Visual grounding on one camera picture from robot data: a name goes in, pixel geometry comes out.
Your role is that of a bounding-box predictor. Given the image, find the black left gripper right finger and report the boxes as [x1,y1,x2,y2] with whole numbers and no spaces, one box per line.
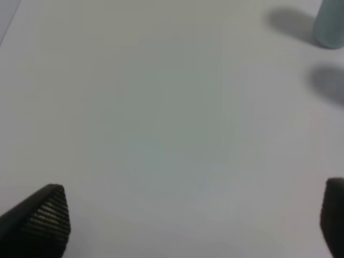
[320,177,343,257]

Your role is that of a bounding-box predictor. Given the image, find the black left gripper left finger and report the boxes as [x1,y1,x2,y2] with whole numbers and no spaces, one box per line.
[1,184,71,258]

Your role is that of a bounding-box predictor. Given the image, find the teal plastic cup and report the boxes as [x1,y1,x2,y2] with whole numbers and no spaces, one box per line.
[313,0,343,49]

